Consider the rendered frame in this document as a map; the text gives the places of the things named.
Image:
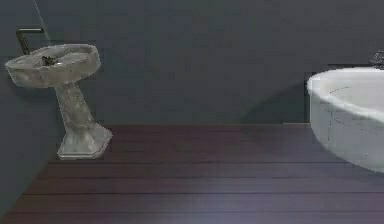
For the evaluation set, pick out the dark sink faucet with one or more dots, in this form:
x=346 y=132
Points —
x=23 y=38

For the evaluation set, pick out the grey marble pedestal sink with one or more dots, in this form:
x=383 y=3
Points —
x=74 y=100

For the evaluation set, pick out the white bathtub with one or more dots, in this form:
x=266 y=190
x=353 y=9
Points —
x=350 y=113

